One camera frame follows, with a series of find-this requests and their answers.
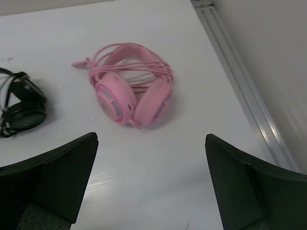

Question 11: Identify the aluminium right side rail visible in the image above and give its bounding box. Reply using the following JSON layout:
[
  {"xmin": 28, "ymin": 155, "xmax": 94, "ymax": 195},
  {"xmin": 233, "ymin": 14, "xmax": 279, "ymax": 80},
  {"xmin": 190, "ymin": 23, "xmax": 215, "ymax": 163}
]
[{"xmin": 191, "ymin": 0, "xmax": 300, "ymax": 172}]

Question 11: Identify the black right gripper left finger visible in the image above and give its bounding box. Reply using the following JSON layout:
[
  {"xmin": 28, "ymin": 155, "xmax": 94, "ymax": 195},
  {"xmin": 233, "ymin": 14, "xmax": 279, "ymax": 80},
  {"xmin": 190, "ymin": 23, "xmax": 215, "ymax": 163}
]
[{"xmin": 0, "ymin": 132, "xmax": 98, "ymax": 230}]

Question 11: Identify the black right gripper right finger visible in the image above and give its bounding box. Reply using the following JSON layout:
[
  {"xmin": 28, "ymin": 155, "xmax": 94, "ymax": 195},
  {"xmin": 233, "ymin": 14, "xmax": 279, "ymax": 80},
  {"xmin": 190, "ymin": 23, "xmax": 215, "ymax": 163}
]
[{"xmin": 205, "ymin": 134, "xmax": 307, "ymax": 230}]

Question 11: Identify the pink wired gaming headset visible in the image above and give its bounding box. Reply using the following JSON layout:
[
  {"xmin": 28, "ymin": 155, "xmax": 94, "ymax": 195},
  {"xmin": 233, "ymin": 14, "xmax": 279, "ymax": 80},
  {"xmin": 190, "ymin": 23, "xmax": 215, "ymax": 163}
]
[{"xmin": 72, "ymin": 43, "xmax": 174, "ymax": 129}]

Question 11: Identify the black headphones middle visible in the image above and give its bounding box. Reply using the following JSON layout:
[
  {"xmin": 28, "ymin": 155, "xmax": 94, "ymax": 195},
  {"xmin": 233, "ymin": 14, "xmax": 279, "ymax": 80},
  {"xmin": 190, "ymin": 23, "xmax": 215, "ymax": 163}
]
[{"xmin": 0, "ymin": 68, "xmax": 47, "ymax": 138}]

